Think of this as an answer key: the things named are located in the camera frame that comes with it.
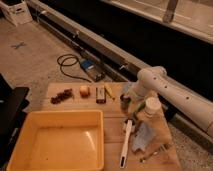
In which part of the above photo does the dark metal cup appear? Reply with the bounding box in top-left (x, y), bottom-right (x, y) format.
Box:
top-left (120, 94), bottom-right (131, 112)

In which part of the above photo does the white plastic jar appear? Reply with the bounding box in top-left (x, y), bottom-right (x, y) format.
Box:
top-left (145, 97), bottom-right (161, 117)

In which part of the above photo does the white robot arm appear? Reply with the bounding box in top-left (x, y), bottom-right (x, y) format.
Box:
top-left (129, 66), bottom-right (213, 138)

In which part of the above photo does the yellow plastic tray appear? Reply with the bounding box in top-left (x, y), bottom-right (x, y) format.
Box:
top-left (6, 110), bottom-right (104, 171)

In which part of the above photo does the dark rectangular box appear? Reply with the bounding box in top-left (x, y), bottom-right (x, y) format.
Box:
top-left (96, 87), bottom-right (106, 104)

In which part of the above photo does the blue power device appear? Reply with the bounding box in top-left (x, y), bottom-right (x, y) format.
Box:
top-left (80, 59), bottom-right (105, 82)

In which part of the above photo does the wooden board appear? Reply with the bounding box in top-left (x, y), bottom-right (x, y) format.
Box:
top-left (42, 83), bottom-right (181, 171)

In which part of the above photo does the orange apple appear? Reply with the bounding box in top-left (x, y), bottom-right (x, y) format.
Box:
top-left (79, 85), bottom-right (90, 98)

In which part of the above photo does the bunch of dark grapes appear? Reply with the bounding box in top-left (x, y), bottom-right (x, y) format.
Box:
top-left (50, 89), bottom-right (74, 104)

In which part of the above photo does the blue crumpled cloth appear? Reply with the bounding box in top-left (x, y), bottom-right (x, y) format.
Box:
top-left (132, 122), bottom-right (156, 152)

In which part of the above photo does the metal fork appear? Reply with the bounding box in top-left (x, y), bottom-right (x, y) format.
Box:
top-left (139, 143), bottom-right (172, 163)

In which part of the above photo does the black equipment at left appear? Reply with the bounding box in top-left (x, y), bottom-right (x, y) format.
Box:
top-left (0, 73), bottom-right (29, 167)

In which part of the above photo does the white cardboard box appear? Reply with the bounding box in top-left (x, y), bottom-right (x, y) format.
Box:
top-left (0, 0), bottom-right (32, 26)

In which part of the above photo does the white handled brush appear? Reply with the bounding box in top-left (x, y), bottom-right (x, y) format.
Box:
top-left (120, 119), bottom-right (132, 169)

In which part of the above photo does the black cable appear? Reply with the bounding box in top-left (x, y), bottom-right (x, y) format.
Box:
top-left (56, 53), bottom-right (93, 83)

